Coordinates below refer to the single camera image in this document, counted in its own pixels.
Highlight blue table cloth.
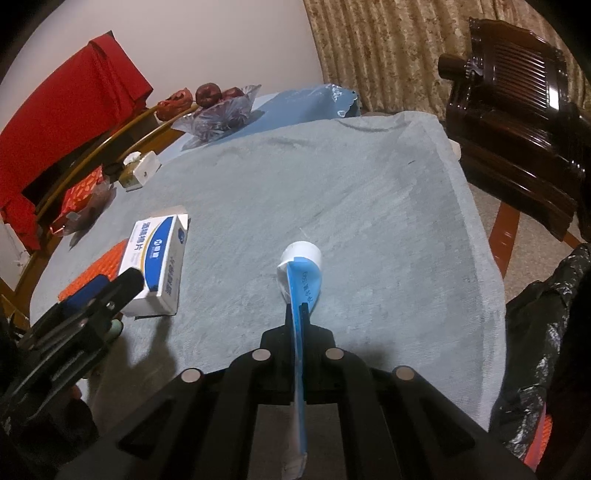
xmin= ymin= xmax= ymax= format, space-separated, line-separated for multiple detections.
xmin=158 ymin=84 xmax=361 ymax=163

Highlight small glass dish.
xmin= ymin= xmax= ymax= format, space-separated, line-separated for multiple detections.
xmin=58 ymin=180 xmax=116 ymax=236

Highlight wooden TV cabinet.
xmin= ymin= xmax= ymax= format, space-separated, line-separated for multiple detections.
xmin=0 ymin=102 xmax=199 ymax=315

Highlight grey table cloth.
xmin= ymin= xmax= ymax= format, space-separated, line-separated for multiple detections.
xmin=31 ymin=112 xmax=505 ymax=432

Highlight red cloth cover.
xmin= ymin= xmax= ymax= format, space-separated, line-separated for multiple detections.
xmin=1 ymin=33 xmax=152 ymax=251

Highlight glass fruit bowl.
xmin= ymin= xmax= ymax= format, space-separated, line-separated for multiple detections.
xmin=171 ymin=84 xmax=262 ymax=149

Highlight white tissue box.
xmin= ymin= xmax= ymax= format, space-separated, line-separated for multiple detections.
xmin=118 ymin=151 xmax=161 ymax=192

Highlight beige patterned curtain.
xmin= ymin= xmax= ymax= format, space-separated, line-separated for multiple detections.
xmin=304 ymin=0 xmax=590 ymax=118

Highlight dark wooden armchair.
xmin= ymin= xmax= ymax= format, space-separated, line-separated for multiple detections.
xmin=435 ymin=17 xmax=591 ymax=243

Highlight white blue medicine box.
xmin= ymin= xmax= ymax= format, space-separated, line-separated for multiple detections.
xmin=119 ymin=206 xmax=190 ymax=317

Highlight white toothpaste tube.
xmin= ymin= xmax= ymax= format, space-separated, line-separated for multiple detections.
xmin=276 ymin=241 xmax=322 ymax=479

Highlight black lined trash bin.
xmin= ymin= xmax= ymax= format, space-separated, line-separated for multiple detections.
xmin=489 ymin=243 xmax=590 ymax=468

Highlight red basket ornament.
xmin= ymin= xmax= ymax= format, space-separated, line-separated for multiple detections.
xmin=155 ymin=88 xmax=193 ymax=122

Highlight red apples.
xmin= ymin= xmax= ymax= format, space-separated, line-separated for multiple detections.
xmin=195 ymin=83 xmax=245 ymax=109

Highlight orange foam net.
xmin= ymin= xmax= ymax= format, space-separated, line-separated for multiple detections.
xmin=523 ymin=412 xmax=553 ymax=471
xmin=58 ymin=240 xmax=127 ymax=301

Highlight red snack packet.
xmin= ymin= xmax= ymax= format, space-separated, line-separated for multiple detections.
xmin=50 ymin=166 xmax=104 ymax=235

